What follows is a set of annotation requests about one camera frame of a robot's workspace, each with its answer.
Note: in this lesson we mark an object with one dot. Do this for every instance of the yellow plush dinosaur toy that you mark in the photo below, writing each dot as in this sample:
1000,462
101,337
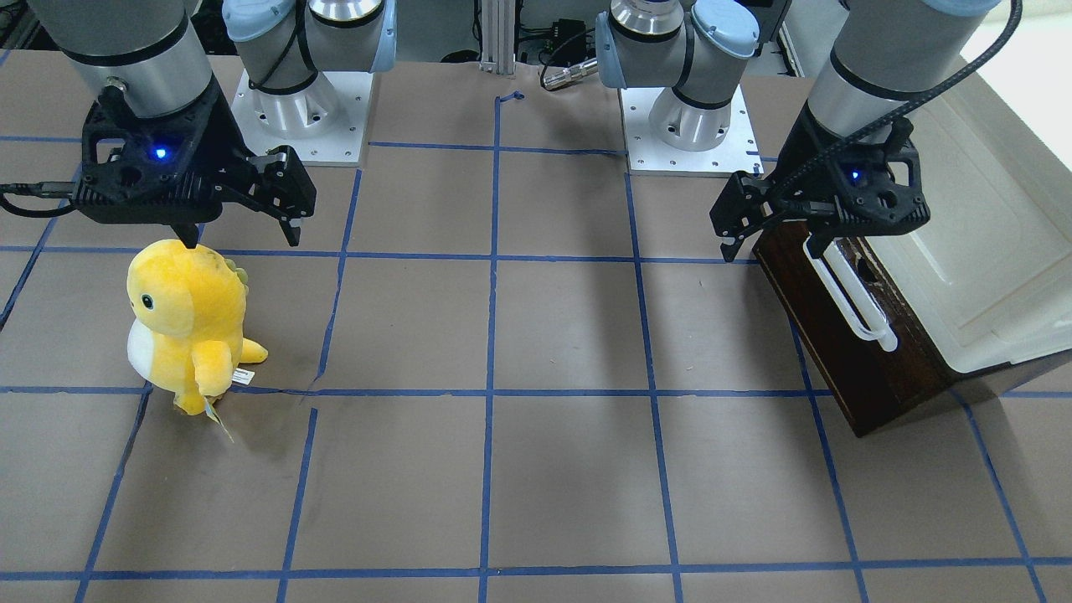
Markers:
188,333

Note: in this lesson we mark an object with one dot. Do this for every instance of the white drawer handle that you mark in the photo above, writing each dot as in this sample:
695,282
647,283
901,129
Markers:
860,310

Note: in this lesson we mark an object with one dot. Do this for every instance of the aluminium profile post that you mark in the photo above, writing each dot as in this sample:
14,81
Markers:
498,32

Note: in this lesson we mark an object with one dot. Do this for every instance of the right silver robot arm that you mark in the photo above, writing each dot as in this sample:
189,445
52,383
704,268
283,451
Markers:
151,49

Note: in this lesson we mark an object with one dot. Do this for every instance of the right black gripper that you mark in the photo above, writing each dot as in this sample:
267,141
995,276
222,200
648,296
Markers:
224,134

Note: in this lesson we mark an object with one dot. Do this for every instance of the dark wooden drawer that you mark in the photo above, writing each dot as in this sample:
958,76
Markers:
875,390

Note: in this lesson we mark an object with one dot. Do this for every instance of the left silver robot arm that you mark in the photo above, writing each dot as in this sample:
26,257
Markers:
889,59

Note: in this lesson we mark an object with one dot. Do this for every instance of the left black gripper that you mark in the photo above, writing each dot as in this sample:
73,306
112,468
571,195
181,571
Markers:
796,152

